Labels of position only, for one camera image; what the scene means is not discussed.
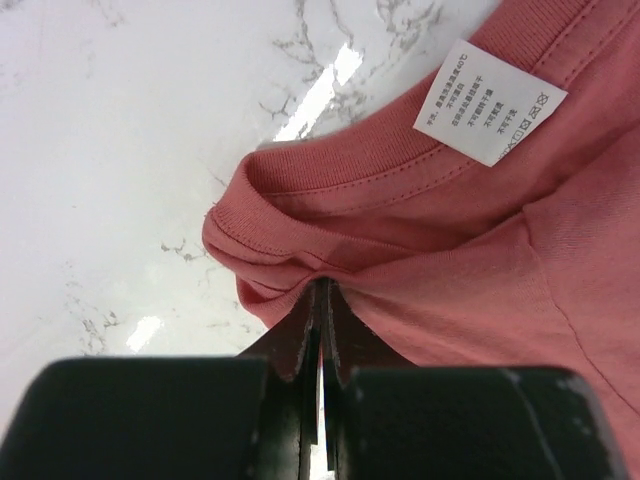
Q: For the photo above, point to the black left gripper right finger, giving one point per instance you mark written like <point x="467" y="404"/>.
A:
<point x="386" y="418"/>

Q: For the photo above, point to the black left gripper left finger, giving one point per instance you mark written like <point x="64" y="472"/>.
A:
<point x="251" y="416"/>

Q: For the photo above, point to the pink t shirt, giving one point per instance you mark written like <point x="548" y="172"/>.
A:
<point x="532" y="261"/>

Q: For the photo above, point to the white care label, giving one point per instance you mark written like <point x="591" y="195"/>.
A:
<point x="483" y="107"/>

